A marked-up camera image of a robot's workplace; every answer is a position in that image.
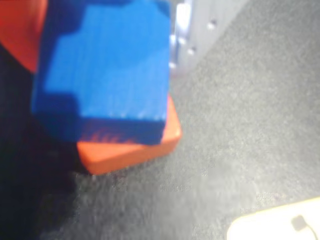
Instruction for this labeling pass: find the blue wooden cube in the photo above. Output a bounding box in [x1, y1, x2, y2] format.
[31, 0, 172, 146]

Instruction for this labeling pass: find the orange wooden cube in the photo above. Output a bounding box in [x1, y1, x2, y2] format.
[76, 96, 183, 176]

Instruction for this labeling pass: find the black table mat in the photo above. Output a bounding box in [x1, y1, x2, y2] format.
[0, 0, 320, 240]

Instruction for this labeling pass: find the yellow robot logo sticker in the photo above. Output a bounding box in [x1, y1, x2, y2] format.
[226, 196, 320, 240]

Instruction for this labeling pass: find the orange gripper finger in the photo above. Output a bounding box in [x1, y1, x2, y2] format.
[0, 0, 49, 75]

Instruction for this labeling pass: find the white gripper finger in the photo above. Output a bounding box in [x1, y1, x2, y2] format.
[169, 0, 249, 76]

